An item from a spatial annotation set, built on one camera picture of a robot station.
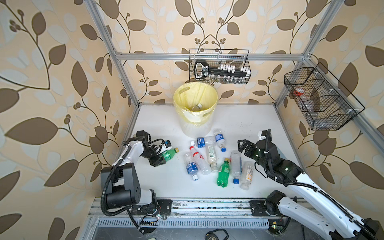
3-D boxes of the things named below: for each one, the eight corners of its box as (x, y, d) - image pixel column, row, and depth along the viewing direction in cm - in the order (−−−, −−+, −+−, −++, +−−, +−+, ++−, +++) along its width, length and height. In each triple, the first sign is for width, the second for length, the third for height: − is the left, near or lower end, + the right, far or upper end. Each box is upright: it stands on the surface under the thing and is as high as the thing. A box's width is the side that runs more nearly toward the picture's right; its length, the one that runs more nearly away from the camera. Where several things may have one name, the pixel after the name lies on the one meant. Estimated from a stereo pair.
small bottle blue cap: (215, 152, 96) (216, 148, 92) (214, 132, 106) (214, 128, 102) (225, 152, 96) (226, 148, 92) (222, 132, 106) (223, 128, 102)
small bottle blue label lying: (190, 147, 96) (190, 144, 93) (191, 141, 99) (190, 137, 96) (215, 147, 96) (216, 144, 93) (215, 140, 99) (215, 137, 96)
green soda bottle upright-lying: (216, 184, 83) (216, 182, 79) (220, 160, 92) (221, 156, 88) (226, 188, 82) (228, 185, 78) (230, 162, 91) (231, 159, 87)
